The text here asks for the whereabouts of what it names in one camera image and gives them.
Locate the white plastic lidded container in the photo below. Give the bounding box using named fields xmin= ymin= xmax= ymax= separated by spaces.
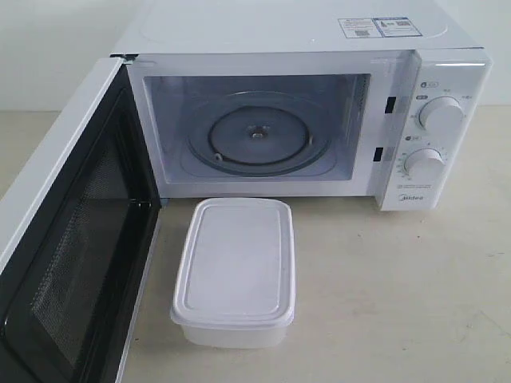
xmin=170 ymin=198 xmax=296 ymax=349

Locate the white microwave door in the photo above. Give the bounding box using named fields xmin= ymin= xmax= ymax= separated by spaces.
xmin=1 ymin=57 xmax=160 ymax=382

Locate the white microwave oven body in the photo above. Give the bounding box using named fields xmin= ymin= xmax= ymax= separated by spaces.
xmin=112 ymin=1 xmax=492 ymax=211

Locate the lower white control knob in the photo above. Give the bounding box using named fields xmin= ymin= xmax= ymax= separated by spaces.
xmin=404 ymin=148 xmax=445 ymax=179

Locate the white control knob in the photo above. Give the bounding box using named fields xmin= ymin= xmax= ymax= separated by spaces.
xmin=418 ymin=97 xmax=465 ymax=132
xmin=404 ymin=148 xmax=445 ymax=179

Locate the white label sticker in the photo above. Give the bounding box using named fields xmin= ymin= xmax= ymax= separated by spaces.
xmin=339 ymin=18 xmax=382 ymax=39

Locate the upper white control knob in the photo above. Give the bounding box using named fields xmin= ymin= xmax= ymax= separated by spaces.
xmin=418 ymin=97 xmax=465 ymax=132

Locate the blue label sticker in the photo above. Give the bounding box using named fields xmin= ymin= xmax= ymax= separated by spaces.
xmin=372 ymin=17 xmax=422 ymax=38

